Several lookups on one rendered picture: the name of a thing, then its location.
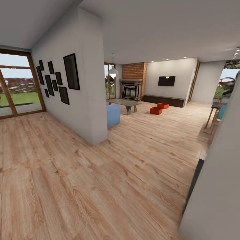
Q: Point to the storage box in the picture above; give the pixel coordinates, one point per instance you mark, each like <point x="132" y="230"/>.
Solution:
<point x="156" y="110"/>
<point x="163" y="105"/>

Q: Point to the fixed window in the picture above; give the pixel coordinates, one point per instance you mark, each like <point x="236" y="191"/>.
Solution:
<point x="228" y="79"/>

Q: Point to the coffee table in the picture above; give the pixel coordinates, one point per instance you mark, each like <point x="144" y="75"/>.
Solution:
<point x="126" y="103"/>

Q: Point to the breakfast table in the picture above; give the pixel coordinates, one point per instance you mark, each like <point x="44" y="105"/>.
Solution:
<point x="214" y="105"/>

